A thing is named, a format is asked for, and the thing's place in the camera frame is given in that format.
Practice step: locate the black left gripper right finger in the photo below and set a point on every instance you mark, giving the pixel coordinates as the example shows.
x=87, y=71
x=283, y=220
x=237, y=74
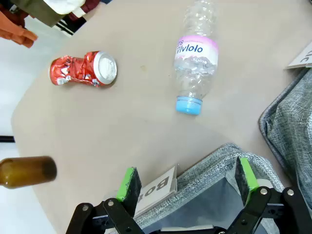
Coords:
x=243, y=182

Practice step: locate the black jacket white stripes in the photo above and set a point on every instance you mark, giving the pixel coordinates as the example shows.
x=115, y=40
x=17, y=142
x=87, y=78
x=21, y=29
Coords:
x=70, y=25

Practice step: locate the white Plastic label sign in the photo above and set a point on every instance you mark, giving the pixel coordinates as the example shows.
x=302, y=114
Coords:
x=303, y=57

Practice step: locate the brown glass bottle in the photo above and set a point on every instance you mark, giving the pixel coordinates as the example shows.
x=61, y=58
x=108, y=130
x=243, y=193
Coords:
x=26, y=171

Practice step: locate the brown hanging garment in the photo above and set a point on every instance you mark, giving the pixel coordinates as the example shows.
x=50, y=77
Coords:
x=41, y=12

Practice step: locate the clear water bottle blue cap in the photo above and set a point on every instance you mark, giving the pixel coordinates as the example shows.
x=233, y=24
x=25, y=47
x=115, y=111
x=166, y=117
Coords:
x=195, y=68

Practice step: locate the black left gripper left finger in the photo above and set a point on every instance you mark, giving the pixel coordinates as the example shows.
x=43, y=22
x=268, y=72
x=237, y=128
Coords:
x=129, y=192

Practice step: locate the orange hanging jacket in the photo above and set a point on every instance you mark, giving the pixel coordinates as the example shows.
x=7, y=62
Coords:
x=17, y=31

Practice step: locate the grey fabric basket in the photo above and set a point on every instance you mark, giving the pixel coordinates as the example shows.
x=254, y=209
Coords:
x=209, y=175
x=290, y=126

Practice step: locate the crushed red soda can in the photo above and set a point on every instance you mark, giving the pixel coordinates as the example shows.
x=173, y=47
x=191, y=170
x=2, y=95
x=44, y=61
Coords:
x=78, y=69

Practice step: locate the white Bottle label sign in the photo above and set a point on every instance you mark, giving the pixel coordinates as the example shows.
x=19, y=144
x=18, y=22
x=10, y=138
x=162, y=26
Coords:
x=158, y=190

